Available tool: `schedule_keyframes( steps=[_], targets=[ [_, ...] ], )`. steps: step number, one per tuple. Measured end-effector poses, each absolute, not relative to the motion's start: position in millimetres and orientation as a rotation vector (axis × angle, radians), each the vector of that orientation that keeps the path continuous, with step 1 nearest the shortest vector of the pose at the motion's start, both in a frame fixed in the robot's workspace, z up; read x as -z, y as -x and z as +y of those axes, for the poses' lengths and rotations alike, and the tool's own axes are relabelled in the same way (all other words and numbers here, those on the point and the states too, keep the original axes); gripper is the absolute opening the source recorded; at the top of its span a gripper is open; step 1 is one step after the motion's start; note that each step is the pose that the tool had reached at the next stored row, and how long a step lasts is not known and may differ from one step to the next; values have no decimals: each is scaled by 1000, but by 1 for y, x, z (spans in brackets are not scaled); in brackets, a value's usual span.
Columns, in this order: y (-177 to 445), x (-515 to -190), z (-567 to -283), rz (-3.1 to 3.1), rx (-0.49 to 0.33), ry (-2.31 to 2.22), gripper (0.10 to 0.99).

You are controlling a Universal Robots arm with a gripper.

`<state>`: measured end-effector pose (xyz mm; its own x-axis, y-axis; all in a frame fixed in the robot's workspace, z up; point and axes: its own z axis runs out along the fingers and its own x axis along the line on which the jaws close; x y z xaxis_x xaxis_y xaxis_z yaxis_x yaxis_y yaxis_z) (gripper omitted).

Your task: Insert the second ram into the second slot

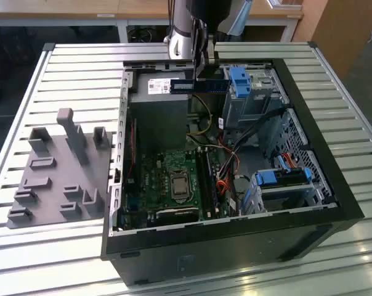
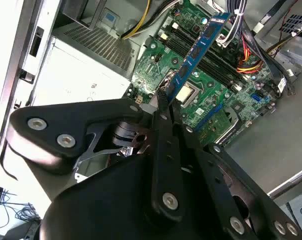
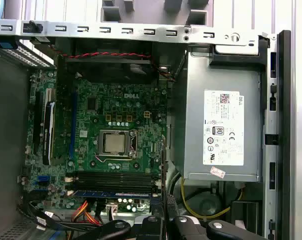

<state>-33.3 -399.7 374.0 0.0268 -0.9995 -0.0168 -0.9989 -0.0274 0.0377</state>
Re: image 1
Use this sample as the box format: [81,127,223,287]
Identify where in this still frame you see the blue RAM stick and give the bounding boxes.
[170,78,230,93]

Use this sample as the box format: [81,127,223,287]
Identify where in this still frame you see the black RAM slot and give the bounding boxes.
[196,146,212,219]

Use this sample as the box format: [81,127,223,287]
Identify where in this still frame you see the black expansion slot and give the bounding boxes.
[156,207,200,222]

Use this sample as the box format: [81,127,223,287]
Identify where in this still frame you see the wooden top desk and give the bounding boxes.
[0,0,119,28]
[116,0,304,43]

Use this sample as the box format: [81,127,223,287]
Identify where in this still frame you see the blue plastic drive latch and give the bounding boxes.
[230,67,251,97]

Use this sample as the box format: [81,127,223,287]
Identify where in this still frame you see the grey metal drive cage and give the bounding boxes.
[221,66,290,130]

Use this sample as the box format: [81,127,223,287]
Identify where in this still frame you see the grey power supply unit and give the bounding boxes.
[129,69,190,158]

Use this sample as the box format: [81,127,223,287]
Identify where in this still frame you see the wooden cabinet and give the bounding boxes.
[292,0,372,81]

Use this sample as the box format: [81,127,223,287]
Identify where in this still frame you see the silver CPU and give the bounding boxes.
[173,178,188,195]

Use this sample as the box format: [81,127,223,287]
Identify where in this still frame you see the hard disk in blue carrier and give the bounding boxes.
[254,168,312,187]

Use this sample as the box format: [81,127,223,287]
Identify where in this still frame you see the green motherboard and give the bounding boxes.
[121,147,233,223]

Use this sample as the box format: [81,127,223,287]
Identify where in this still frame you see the grey metal disk bay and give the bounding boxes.
[240,168,330,216]

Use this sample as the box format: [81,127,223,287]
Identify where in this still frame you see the grey parts rack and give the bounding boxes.
[7,107,118,229]

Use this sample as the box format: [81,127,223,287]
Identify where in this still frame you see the black PC case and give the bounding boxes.
[100,57,366,286]

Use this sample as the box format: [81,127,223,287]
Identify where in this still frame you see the yellow and black cable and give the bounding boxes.
[187,94,213,136]

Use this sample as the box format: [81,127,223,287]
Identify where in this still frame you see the thick black cable bundle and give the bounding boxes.
[231,107,286,149]

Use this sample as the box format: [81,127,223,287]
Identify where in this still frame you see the white and black cable bundle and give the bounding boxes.
[187,134,236,152]

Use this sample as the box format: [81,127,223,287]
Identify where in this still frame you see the orange data wire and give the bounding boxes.
[281,152,301,169]

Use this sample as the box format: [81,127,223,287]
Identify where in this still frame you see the blue data wire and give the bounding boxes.
[277,155,290,173]

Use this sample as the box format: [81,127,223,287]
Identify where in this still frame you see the orange flat cable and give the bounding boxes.
[216,180,235,199]

